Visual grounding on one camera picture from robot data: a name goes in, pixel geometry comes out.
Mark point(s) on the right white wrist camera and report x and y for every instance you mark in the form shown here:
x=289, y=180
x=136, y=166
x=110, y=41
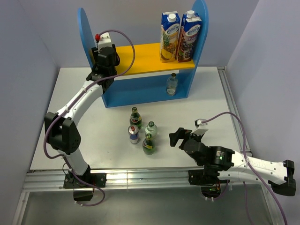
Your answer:
x=200, y=127

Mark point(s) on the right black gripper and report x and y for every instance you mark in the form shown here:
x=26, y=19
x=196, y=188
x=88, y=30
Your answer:
x=181, y=133

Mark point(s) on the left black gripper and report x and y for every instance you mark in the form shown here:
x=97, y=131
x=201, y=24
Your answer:
x=95, y=51

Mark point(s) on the energy drink can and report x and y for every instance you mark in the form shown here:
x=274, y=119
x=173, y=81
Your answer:
x=133, y=132

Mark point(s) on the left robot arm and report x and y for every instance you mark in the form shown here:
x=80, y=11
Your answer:
x=61, y=127

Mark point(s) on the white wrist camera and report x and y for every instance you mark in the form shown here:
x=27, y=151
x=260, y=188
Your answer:
x=103, y=40
x=200, y=127

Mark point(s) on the pineapple juice carton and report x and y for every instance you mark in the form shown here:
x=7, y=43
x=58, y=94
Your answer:
x=170, y=25

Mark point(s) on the berry juice carton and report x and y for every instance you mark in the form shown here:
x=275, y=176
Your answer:
x=191, y=24

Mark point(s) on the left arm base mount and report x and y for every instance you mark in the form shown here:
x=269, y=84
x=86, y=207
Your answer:
x=84, y=188

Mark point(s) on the blue and yellow shelf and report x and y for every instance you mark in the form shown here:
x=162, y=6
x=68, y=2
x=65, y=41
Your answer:
x=141, y=75

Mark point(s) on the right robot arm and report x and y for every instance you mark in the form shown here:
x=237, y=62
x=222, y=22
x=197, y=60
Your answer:
x=279, y=175

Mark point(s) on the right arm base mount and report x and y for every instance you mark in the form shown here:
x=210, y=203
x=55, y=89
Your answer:
x=208, y=180

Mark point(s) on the clear glass bottle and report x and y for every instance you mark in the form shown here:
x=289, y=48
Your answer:
x=171, y=85
x=152, y=129

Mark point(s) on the green glass bottle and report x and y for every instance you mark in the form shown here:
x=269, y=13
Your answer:
x=148, y=145
x=135, y=118

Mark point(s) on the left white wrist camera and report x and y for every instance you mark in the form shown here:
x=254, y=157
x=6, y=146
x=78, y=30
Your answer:
x=103, y=40

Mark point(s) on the green glass bottle front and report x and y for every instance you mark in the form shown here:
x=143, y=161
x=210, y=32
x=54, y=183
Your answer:
x=148, y=145

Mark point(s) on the aluminium rail frame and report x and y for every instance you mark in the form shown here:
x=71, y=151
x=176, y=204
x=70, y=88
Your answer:
x=148, y=189

